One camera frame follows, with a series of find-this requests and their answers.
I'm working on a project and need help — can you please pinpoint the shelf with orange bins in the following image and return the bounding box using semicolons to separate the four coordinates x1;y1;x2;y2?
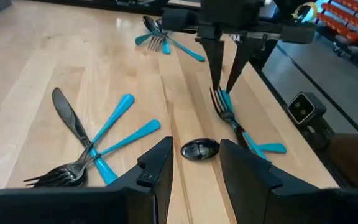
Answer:
315;0;358;43

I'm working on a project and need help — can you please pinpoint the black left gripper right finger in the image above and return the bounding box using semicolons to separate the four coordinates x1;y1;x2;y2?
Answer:
218;139;321;224

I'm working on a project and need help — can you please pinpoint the black table-level camera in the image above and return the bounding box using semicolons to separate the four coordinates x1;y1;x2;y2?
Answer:
287;91;335;150

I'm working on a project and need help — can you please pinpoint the dark metal fork teal handle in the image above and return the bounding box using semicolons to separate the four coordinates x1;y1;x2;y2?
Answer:
147;30;172;55
25;119;162;187
23;93;135;187
209;86;272;162

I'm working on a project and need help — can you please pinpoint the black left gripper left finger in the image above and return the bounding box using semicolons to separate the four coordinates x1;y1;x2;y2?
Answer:
109;136;174;224

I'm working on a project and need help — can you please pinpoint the dark metal knife teal handle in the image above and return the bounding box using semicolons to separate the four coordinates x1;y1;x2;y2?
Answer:
51;86;119;187

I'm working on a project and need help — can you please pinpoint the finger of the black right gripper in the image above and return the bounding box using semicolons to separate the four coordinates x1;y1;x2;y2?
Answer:
225;34;279;94
195;37;226;91

